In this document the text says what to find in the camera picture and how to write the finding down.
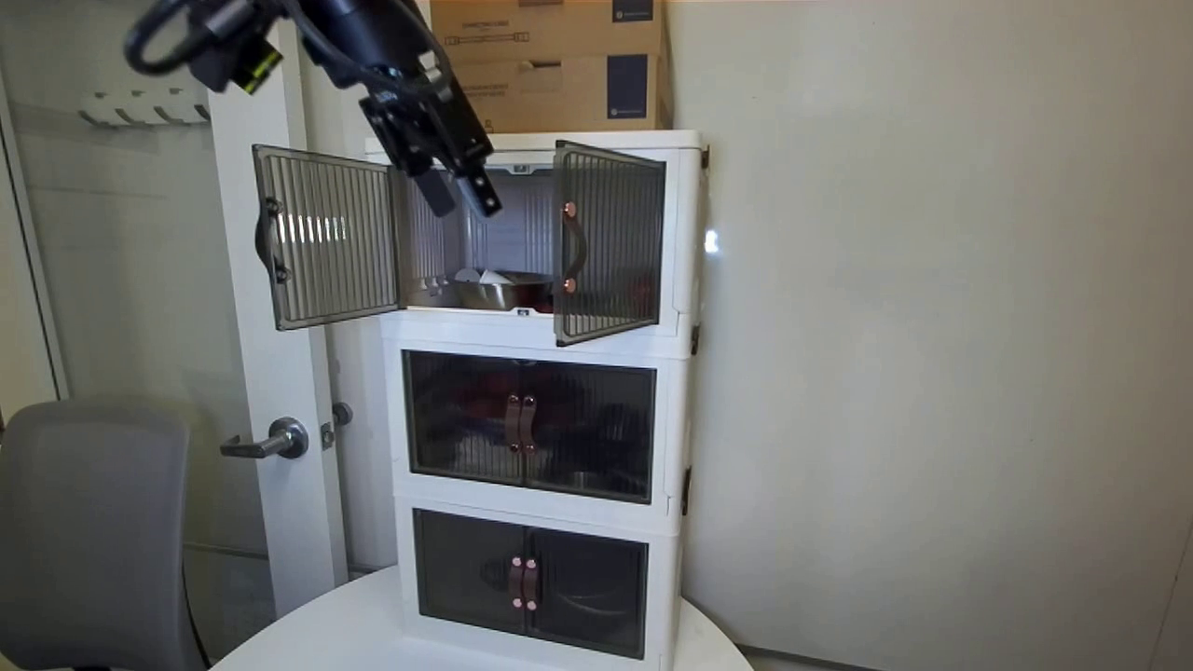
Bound shelf door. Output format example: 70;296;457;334
252;144;398;331
550;143;668;347

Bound bottom shelf doors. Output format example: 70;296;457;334
414;509;648;661

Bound white door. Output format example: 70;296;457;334
207;58;345;614

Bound middle shelf doors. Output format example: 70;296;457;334
403;352;654;503

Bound silver door lever handle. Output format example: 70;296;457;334
223;418;308;457

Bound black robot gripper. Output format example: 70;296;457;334
293;0;504;216

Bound shelf doors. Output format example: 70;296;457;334
403;352;654;503
414;509;648;661

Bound cardboard box on cabinet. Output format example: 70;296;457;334
429;0;669;135

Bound white three-tier storage cabinet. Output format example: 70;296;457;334
383;129;704;671

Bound grey office chair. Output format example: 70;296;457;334
0;403;204;671

